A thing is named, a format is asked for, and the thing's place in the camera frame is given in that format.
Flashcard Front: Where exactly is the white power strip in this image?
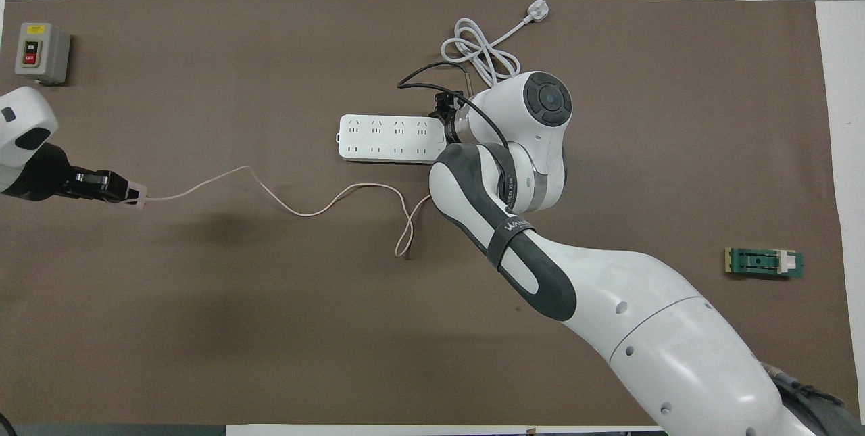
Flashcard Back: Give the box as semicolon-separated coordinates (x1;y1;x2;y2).
337;114;451;165

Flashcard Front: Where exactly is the black cable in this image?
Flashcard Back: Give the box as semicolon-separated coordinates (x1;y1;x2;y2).
397;62;518;211

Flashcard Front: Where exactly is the white power cord with plug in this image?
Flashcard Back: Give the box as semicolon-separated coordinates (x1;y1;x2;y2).
441;0;550;86

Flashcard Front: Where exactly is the pink charger cable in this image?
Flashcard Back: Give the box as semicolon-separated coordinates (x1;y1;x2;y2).
124;165;433;258

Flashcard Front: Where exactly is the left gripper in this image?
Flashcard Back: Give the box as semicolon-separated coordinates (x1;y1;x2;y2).
0;143;78;203

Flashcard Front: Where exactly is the grey switch box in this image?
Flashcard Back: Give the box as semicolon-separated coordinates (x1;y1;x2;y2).
14;22;72;86

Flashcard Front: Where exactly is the green circuit board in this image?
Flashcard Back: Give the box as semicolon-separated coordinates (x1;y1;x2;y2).
724;247;805;281

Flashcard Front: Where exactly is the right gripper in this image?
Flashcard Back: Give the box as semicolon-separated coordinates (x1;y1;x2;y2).
429;89;468;128

